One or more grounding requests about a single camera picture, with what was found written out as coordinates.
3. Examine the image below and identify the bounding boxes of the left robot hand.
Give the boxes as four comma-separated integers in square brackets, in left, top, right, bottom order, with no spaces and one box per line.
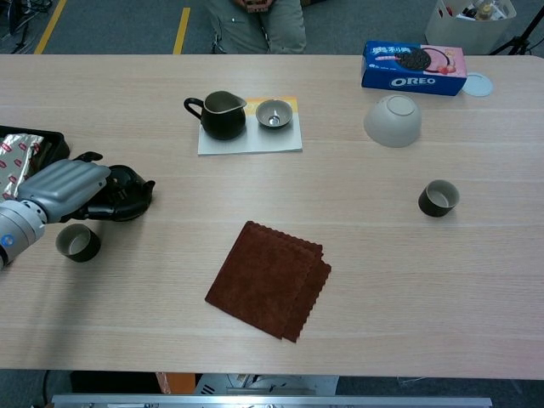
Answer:
[16,151,146,224]

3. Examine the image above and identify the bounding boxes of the black teapot with loop handle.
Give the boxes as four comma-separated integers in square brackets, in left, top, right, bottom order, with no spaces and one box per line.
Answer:
[101,164,156,223]

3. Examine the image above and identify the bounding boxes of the dark cup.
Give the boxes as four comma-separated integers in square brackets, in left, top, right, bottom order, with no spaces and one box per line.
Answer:
[417,178,461,218]
[55,223,102,264]

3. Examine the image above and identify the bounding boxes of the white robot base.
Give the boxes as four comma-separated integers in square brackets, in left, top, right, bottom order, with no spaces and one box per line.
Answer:
[193,373,340,396]

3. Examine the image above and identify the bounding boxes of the black tray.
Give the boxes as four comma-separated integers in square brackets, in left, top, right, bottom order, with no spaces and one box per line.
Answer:
[0,125,71,205]

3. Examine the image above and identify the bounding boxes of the silver foil snack pack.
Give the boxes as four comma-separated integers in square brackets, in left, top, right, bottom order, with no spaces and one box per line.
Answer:
[0,133,46,201]

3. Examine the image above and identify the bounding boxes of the black pouring pitcher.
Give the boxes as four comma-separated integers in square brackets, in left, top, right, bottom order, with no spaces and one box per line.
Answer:
[183,90,248,141]

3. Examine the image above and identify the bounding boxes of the black equipment stand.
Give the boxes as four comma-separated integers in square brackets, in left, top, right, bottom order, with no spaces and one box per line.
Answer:
[0,0,54,54]

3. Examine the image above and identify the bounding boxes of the white and orange booklet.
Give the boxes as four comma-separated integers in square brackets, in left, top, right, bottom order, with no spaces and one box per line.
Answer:
[197,95,304,157]

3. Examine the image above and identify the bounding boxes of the small grey strainer bowl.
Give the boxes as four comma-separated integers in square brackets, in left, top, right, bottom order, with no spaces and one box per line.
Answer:
[255,99,293,130]

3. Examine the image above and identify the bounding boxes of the brown folded cloth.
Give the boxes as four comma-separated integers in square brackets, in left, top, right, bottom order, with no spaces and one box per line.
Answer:
[204,220,332,344]

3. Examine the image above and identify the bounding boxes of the seated person in grey trousers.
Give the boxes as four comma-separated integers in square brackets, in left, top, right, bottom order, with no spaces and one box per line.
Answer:
[206,0,308,55]

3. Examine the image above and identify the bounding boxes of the upturned white bowl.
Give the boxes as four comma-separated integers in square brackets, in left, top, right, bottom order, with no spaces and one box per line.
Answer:
[363,94,423,149]

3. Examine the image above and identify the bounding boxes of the blue Oreo biscuit box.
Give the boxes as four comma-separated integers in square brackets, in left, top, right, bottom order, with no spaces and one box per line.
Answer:
[360,40,468,97]

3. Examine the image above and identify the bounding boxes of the white storage bin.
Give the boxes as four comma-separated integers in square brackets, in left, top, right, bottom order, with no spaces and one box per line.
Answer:
[424,0,518,55]

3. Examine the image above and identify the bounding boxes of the white round lid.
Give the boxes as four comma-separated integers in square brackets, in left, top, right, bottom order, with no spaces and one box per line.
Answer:
[461,71,495,98]

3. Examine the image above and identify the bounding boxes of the black tripod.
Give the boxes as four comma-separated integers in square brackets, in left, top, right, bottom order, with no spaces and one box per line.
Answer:
[488,3,544,56]

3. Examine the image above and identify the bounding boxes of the aluminium rail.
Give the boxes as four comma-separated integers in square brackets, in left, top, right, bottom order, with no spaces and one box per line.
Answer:
[50,394,493,408]

